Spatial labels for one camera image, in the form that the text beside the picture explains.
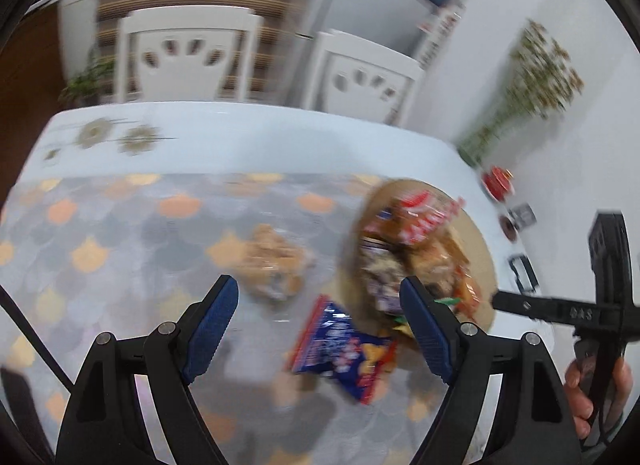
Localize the orange label rice cracker pack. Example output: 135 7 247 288
409 234 482 319

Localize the blue biscuit bag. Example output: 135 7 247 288
288 295 397 404

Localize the red white striped snack pack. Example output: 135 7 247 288
362 190 465 247

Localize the right hand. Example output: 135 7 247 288
564 357 634 439

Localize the green white snack packet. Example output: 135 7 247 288
435 297 461 307

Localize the yellow snack packet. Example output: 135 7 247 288
393 323 414 338

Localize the purple white snack packet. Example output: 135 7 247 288
358 237 407 315

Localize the clear bag of cookies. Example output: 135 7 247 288
238 223 314 301

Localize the brown ribbed glass plate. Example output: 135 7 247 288
341 179 497 343

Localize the small brown round coaster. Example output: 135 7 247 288
499 214 518 243

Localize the grey metal phone stand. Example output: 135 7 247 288
509 204 537 231

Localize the red lidded teacup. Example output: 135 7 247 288
482 166 514 203

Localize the glass vase with dried flowers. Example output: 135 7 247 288
457 20 585 168

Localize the green potted plant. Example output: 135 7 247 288
58 49 115 108

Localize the left white chair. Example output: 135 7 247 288
113 6 264 103

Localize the white chair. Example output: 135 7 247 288
300 29 424 128
113 6 264 103

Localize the right white chair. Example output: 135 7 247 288
300 29 424 128

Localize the white refrigerator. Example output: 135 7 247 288
265 0 436 107

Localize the black rectangular frame object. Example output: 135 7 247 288
508 254 539 295

